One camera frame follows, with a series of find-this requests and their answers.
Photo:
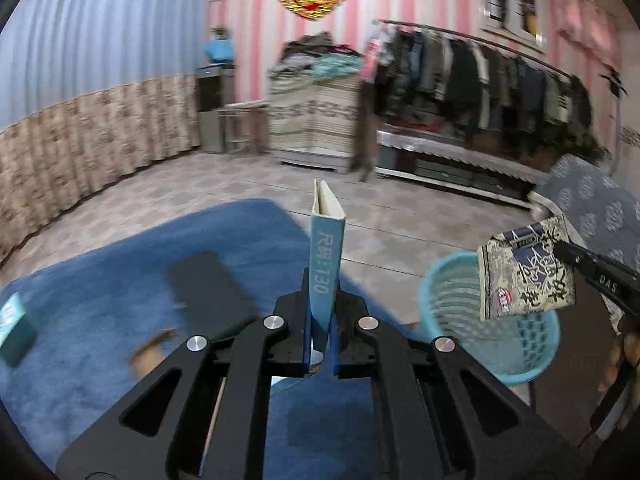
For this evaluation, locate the dark wall hook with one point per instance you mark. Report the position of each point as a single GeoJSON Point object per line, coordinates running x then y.
{"type": "Point", "coordinates": [615, 80]}

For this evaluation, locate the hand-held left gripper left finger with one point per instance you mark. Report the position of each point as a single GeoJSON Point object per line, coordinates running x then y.
{"type": "Point", "coordinates": [297, 347]}

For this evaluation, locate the blue and floral curtain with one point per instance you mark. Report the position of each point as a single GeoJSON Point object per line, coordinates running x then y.
{"type": "Point", "coordinates": [100, 110]}

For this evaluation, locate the patterned cloth-covered cabinet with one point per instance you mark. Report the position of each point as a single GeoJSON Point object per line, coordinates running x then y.
{"type": "Point", "coordinates": [312, 120]}

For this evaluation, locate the pink hanging bag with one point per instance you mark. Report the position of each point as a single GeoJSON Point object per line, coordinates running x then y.
{"type": "Point", "coordinates": [371, 57]}

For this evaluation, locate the light blue plastic basket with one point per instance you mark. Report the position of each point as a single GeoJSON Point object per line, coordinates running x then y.
{"type": "Point", "coordinates": [450, 290]}

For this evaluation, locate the person's right hand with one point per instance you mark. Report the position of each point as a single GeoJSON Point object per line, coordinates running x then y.
{"type": "Point", "coordinates": [634, 355]}

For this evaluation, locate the low shelf with lace cover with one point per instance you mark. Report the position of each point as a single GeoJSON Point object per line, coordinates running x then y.
{"type": "Point", "coordinates": [450, 160]}

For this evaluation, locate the row of hanging clothes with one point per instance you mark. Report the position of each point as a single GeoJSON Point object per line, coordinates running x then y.
{"type": "Point", "coordinates": [475, 85]}

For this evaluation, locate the dark printed snack packet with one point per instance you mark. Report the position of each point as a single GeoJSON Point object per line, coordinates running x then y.
{"type": "Point", "coordinates": [525, 280]}

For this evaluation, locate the pink frilled curtain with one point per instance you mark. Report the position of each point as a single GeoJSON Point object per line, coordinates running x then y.
{"type": "Point", "coordinates": [585, 20]}

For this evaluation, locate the small metal-legged table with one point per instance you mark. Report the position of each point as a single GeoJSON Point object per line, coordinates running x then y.
{"type": "Point", "coordinates": [245, 110]}

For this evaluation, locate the brown socks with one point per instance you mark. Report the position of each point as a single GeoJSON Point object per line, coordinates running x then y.
{"type": "Point", "coordinates": [150, 355]}

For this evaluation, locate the metal clothes rack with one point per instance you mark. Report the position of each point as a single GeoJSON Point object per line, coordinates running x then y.
{"type": "Point", "coordinates": [362, 150]}

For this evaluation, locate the grey water dispenser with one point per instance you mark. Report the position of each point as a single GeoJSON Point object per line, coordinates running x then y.
{"type": "Point", "coordinates": [212, 110]}

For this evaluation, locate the blue knitted blanket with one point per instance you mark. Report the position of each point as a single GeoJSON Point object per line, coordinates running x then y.
{"type": "Point", "coordinates": [100, 285]}

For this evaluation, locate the wall poster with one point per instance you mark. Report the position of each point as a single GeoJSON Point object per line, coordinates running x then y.
{"type": "Point", "coordinates": [515, 0]}

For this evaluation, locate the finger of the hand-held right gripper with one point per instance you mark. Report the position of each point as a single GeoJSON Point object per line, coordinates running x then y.
{"type": "Point", "coordinates": [575, 257]}

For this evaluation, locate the teal cardboard box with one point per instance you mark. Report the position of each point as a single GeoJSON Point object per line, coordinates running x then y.
{"type": "Point", "coordinates": [15, 330]}

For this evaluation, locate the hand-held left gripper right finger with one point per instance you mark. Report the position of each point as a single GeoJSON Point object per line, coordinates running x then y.
{"type": "Point", "coordinates": [340, 362]}

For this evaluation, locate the pile of folded clothes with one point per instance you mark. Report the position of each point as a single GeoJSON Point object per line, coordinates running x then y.
{"type": "Point", "coordinates": [310, 57]}

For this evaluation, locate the grey patterned cloth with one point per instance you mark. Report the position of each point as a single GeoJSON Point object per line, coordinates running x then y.
{"type": "Point", "coordinates": [590, 200]}

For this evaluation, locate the teal and white box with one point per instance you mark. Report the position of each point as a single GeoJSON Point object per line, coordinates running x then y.
{"type": "Point", "coordinates": [322, 260]}

